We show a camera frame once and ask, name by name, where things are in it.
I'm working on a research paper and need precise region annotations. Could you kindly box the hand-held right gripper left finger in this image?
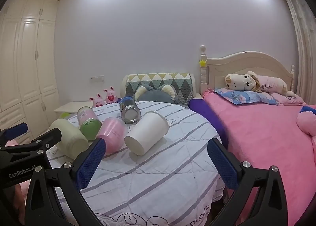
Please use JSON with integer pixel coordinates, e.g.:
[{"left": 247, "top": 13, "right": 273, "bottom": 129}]
[{"left": 25, "top": 139, "right": 106, "bottom": 226}]

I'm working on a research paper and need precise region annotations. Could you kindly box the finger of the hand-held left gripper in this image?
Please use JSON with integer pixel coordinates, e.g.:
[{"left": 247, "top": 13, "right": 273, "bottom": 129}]
[
  {"left": 0, "top": 123, "right": 28, "bottom": 148},
  {"left": 0, "top": 128, "right": 62, "bottom": 158}
]

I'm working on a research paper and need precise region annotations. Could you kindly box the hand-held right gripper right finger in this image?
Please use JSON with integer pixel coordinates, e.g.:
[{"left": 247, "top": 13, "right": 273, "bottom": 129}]
[{"left": 207, "top": 138, "right": 289, "bottom": 226}]

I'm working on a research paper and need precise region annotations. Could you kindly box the white paper cup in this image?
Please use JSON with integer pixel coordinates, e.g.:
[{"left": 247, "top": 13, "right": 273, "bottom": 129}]
[{"left": 124, "top": 112, "right": 169, "bottom": 156}]

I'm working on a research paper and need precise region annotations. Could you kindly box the pale green cup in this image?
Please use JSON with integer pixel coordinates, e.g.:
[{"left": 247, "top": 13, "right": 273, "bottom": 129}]
[{"left": 49, "top": 118, "right": 89, "bottom": 160}]

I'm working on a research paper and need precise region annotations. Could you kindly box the clear cup with green base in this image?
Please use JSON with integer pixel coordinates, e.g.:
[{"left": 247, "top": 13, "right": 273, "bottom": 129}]
[{"left": 77, "top": 106, "right": 102, "bottom": 141}]

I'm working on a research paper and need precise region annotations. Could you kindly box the pink plastic cup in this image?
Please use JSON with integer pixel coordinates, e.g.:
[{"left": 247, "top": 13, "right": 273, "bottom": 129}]
[{"left": 96, "top": 117, "right": 128, "bottom": 155}]

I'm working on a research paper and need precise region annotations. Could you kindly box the pink cloth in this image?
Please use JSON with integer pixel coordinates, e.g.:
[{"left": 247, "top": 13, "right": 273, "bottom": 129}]
[{"left": 12, "top": 182, "right": 31, "bottom": 217}]

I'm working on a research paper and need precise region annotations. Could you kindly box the cream nightstand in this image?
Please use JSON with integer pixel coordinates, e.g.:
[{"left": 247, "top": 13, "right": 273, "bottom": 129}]
[{"left": 54, "top": 101, "right": 95, "bottom": 120}]

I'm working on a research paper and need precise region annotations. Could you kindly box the pink fleece blanket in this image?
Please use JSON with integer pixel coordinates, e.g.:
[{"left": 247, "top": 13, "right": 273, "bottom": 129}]
[{"left": 202, "top": 90, "right": 316, "bottom": 226}]

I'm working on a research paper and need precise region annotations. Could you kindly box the purple bed sheet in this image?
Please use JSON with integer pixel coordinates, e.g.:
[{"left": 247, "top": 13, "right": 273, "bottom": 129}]
[{"left": 189, "top": 97, "right": 230, "bottom": 147}]

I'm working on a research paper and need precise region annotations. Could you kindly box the pink bunny toy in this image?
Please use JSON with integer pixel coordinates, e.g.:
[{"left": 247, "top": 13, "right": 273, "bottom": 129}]
[
  {"left": 90, "top": 94, "right": 105, "bottom": 108},
  {"left": 104, "top": 87, "right": 118, "bottom": 104}
]

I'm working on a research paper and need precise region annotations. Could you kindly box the cream wardrobe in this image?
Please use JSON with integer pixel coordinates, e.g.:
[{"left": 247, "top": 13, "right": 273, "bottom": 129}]
[{"left": 0, "top": 0, "right": 61, "bottom": 142}]

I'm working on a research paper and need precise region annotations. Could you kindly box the metal can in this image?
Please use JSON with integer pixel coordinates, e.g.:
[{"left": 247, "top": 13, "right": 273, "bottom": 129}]
[{"left": 119, "top": 97, "right": 141, "bottom": 124}]

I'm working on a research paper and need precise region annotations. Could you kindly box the blue printed pillow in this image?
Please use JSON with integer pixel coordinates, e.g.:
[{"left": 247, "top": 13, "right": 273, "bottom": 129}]
[{"left": 214, "top": 87, "right": 280, "bottom": 106}]

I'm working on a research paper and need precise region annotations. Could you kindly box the dog plush pillow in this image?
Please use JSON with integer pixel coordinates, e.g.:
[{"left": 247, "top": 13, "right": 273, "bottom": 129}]
[{"left": 225, "top": 71, "right": 298, "bottom": 98}]

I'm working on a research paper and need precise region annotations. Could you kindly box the grey plush toy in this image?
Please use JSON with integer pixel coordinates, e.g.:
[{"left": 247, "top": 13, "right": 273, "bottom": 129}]
[{"left": 133, "top": 84, "right": 190, "bottom": 108}]

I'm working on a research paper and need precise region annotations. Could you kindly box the pink pillow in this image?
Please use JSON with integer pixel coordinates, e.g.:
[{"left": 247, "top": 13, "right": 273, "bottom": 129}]
[{"left": 270, "top": 91, "right": 307, "bottom": 105}]

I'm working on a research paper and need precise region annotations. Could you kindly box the pink plush cushion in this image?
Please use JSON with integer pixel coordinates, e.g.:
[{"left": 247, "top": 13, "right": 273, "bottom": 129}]
[{"left": 296, "top": 111, "right": 316, "bottom": 137}]

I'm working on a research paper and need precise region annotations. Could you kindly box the cream wooden headboard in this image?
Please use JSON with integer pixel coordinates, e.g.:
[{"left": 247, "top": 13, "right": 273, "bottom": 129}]
[{"left": 199, "top": 45, "right": 296, "bottom": 93}]

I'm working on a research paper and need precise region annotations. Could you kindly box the blue cloth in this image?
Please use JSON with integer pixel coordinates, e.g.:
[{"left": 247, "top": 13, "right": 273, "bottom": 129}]
[{"left": 299, "top": 105, "right": 316, "bottom": 115}]

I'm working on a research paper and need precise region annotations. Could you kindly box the triangle pattern quilted cover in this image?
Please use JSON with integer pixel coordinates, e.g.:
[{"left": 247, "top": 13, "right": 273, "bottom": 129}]
[{"left": 125, "top": 73, "right": 194, "bottom": 106}]

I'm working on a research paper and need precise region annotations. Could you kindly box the cream curtain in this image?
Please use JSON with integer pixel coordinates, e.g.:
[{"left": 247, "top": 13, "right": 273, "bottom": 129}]
[{"left": 283, "top": 0, "right": 316, "bottom": 106}]

